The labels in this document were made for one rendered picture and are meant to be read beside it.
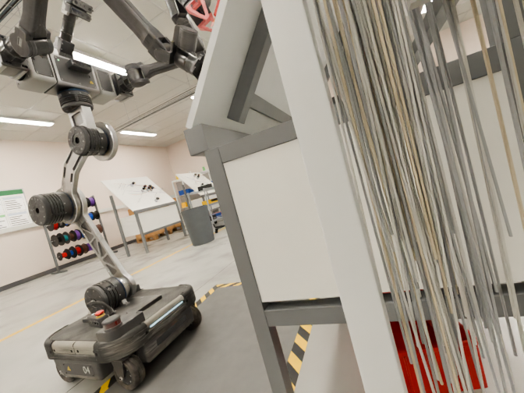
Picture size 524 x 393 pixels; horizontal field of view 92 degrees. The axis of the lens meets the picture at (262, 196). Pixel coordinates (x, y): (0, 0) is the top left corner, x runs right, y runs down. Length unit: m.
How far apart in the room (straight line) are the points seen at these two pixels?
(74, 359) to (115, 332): 0.29
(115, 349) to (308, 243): 0.99
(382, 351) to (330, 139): 0.17
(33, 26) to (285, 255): 1.17
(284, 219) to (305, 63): 0.39
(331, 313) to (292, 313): 0.09
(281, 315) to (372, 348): 0.42
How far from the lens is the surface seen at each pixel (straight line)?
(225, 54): 0.69
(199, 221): 4.28
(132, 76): 1.64
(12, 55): 1.45
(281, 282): 0.61
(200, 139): 0.62
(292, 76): 0.21
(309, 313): 0.62
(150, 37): 1.03
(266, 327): 0.68
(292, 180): 0.54
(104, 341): 1.35
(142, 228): 5.54
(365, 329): 0.24
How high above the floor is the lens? 0.69
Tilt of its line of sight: 2 degrees down
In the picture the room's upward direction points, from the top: 15 degrees counter-clockwise
